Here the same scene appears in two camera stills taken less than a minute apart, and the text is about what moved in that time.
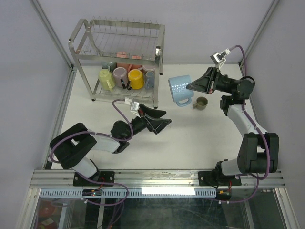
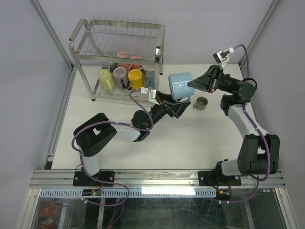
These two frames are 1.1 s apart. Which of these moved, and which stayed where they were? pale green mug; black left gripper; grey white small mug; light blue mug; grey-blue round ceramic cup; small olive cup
Moved: black left gripper; light blue mug
Stayed: small olive cup; pale green mug; grey-blue round ceramic cup; grey white small mug
